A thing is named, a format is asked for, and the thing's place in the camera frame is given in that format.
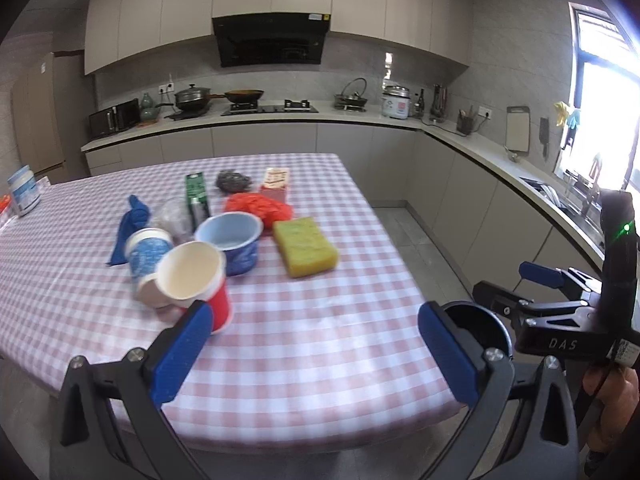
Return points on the frying wok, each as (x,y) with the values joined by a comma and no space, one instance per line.
(239,96)

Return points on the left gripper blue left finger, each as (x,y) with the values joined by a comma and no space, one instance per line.
(175,350)

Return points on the pink checkered tablecloth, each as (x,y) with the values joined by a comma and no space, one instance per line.
(333,360)

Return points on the blue white paper cup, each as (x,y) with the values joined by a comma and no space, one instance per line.
(143,250)

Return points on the black pot with lid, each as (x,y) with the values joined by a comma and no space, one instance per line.
(192,99)

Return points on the beige refrigerator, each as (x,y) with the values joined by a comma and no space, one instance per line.
(51,105)

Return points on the utensil holder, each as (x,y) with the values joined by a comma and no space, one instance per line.
(466,121)

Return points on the red plastic bag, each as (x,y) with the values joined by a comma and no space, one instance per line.
(266,209)

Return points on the kitchen cleaver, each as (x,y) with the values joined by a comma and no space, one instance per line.
(544,137)

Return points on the green carton box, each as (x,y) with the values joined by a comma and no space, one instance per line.
(197,199)

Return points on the person right hand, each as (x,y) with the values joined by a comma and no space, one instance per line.
(619,395)

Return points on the green ceramic vase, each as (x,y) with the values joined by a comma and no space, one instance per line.
(148,110)

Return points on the black microwave oven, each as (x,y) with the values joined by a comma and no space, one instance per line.
(114,119)

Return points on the kettle on burner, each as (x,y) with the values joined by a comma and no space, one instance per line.
(352,96)

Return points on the black range hood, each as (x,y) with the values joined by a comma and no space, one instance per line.
(271,38)

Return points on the blue cloth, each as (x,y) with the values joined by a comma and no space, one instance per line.
(135,219)

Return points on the blue plastic bowl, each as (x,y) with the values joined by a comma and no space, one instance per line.
(236,234)

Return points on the yellow green sponge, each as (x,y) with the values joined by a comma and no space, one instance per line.
(303,247)

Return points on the dark glass bottle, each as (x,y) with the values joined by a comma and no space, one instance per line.
(419,105)

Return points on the black trash bin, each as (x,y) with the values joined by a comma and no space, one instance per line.
(482,324)

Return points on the hanging yellow gloves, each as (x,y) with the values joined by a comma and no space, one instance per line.
(567,116)

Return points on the red paper cup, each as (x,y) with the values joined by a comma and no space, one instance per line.
(196,271)

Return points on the orange red package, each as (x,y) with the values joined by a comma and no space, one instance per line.
(5,204)

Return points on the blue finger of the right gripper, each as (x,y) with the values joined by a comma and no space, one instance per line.
(565,280)
(513,305)

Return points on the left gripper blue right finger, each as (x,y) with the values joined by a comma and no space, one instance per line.
(456,353)

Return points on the red white milk carton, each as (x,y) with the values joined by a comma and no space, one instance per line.
(275,184)

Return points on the white rice cooker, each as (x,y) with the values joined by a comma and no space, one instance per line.
(395,102)

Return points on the steel wool scrubber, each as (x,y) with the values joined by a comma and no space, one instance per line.
(232,182)

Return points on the white cutting board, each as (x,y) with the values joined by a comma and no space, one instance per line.
(518,129)

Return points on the sink faucet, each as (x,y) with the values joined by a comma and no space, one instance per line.
(588,185)

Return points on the white blue jar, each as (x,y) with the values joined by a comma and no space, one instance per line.
(25,194)

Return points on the gas stove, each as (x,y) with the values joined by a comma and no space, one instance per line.
(286,107)

